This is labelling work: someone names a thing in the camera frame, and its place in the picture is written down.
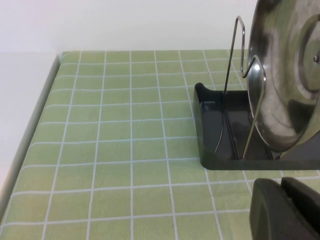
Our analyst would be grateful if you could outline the dark tray wire lid rack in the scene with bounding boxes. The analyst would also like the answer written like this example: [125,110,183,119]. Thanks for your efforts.
[193,15,320,171]

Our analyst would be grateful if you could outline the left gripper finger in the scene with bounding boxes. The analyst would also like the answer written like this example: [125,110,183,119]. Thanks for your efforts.
[249,176,320,240]

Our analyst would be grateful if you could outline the stainless steel pot lid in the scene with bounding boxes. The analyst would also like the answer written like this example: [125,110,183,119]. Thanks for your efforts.
[245,0,320,154]

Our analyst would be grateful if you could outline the green checked tablecloth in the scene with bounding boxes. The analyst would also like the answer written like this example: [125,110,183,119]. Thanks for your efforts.
[0,48,320,240]

